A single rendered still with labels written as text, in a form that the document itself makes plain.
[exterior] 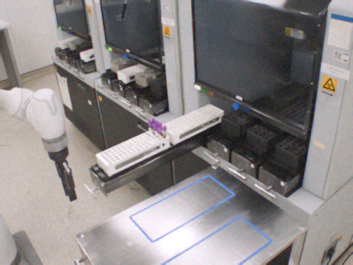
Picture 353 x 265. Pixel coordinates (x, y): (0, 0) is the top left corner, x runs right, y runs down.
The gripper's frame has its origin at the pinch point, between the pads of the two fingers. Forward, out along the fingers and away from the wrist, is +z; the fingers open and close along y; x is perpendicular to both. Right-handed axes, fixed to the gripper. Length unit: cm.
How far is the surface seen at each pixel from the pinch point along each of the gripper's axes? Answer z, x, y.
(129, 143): -6.5, -30.5, 2.6
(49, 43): 40, -112, 350
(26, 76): 75, -71, 350
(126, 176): 0.3, -21.9, -6.7
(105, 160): -6.7, -17.0, -1.1
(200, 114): -7, -67, 0
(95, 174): -0.8, -12.5, 1.5
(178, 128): -7, -52, -3
